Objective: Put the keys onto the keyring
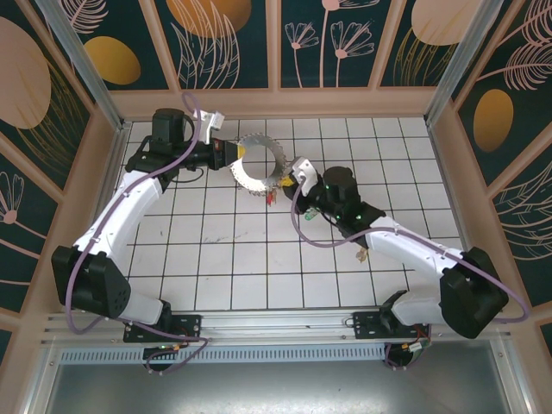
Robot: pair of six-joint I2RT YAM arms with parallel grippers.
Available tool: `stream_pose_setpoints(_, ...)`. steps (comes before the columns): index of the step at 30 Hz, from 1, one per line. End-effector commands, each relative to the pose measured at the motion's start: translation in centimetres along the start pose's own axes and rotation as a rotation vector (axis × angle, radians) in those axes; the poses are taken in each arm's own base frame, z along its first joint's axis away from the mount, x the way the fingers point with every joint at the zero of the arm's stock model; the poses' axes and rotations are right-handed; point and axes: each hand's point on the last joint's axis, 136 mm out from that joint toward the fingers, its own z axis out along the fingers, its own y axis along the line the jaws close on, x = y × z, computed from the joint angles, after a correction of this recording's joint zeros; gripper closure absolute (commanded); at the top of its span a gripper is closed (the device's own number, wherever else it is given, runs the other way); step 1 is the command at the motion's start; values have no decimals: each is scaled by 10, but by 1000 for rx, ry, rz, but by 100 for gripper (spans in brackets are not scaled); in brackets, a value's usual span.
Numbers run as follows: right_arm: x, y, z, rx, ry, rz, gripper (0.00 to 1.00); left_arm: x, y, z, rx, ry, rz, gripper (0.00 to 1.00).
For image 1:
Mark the silver metal keyring disc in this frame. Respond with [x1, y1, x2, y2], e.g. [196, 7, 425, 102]
[226, 132, 291, 198]

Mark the grey metal sheet panel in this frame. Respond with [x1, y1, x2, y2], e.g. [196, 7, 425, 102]
[23, 340, 530, 414]

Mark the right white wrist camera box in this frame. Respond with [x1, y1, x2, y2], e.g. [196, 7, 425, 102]
[289, 157, 319, 195]

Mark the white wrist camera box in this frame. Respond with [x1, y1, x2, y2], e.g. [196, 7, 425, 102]
[198, 110, 226, 146]
[289, 157, 319, 195]

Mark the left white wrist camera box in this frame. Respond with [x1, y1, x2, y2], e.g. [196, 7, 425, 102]
[198, 110, 226, 146]

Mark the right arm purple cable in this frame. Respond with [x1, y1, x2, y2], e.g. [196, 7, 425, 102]
[291, 172, 530, 372]

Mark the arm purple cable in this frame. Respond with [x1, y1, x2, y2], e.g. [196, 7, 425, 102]
[291, 172, 530, 372]
[66, 92, 210, 375]

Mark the aluminium frame post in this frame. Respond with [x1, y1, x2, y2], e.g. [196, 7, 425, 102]
[36, 0, 130, 130]
[424, 0, 504, 126]

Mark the aluminium mounting rail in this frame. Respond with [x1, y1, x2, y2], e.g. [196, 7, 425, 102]
[41, 305, 514, 348]

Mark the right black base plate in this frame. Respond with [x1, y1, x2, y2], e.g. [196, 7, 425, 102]
[352, 310, 432, 342]

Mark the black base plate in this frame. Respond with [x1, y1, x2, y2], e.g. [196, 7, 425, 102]
[123, 313, 204, 344]
[352, 310, 432, 342]

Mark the grey slotted cable duct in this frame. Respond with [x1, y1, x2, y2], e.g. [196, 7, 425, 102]
[58, 344, 389, 363]

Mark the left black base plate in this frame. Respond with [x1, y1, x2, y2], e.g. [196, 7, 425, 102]
[123, 313, 204, 344]

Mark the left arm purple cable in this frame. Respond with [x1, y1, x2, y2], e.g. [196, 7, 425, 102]
[66, 92, 210, 375]

